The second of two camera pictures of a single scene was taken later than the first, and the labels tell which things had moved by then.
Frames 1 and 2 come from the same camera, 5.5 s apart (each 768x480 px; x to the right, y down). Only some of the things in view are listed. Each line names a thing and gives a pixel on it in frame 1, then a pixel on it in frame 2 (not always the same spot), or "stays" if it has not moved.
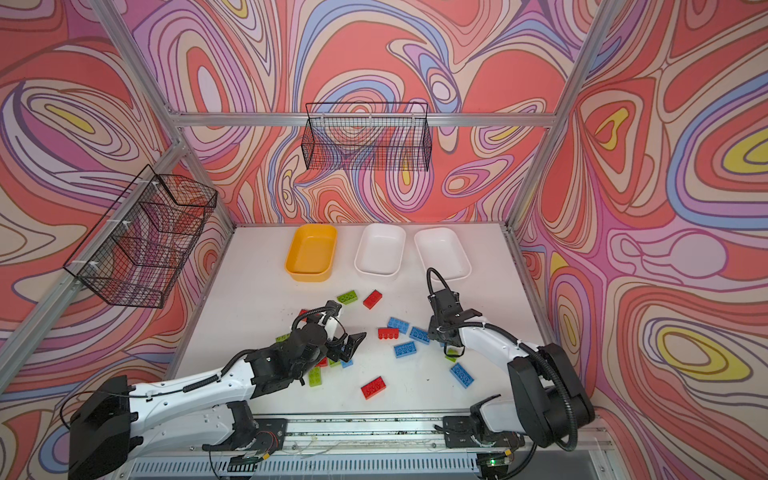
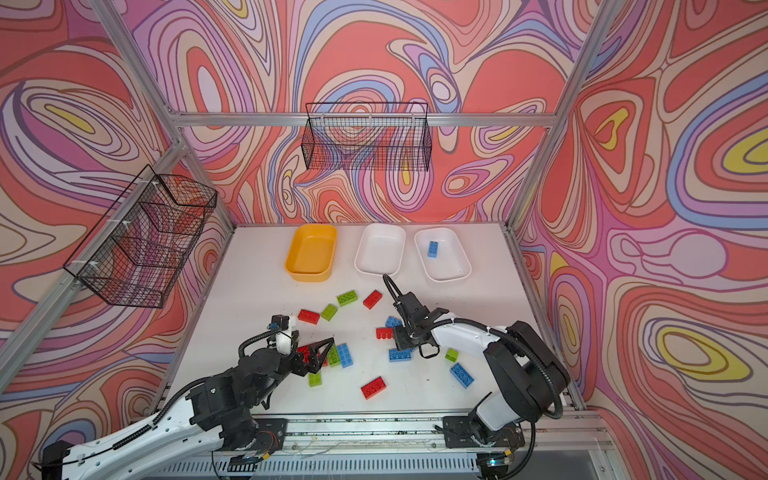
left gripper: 352,344 → 303,369
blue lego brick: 396,323 stays
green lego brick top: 348,298 stays
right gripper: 433,330 → 400,339
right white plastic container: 442,249 stays
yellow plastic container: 311,252 stays
